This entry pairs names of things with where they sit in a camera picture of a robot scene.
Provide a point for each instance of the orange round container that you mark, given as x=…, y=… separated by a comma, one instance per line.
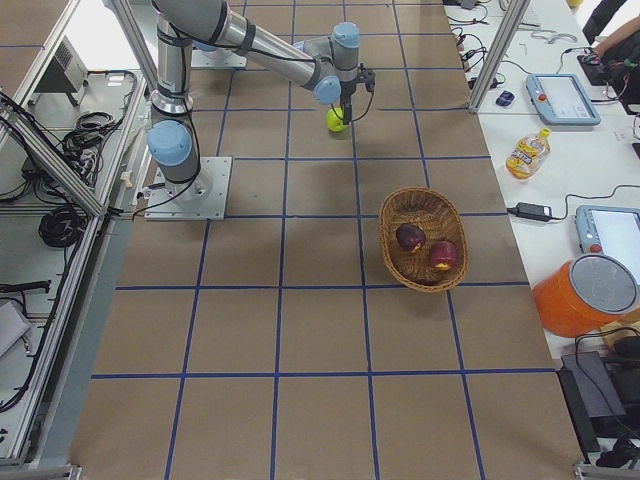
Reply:
x=585, y=294

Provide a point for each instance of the dark purple apple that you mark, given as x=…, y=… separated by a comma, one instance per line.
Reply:
x=410, y=237

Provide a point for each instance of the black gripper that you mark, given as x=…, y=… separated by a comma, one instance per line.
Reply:
x=347, y=94

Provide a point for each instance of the black power adapter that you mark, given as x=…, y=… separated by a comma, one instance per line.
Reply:
x=531, y=211

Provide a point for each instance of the orange juice bottle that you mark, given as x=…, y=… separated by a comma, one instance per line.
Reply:
x=529, y=154

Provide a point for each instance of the blue teach pendant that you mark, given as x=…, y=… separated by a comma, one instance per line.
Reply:
x=612, y=231
x=561, y=100

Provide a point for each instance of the aluminium frame post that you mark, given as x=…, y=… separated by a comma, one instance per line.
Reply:
x=501, y=41

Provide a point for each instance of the woven wicker basket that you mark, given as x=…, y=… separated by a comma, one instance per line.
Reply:
x=439, y=219

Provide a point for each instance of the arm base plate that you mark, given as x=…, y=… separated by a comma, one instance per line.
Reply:
x=205, y=199

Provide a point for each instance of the red apple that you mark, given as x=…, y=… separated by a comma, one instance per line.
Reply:
x=443, y=255

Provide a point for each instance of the green apple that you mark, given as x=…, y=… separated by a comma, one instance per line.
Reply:
x=335, y=120

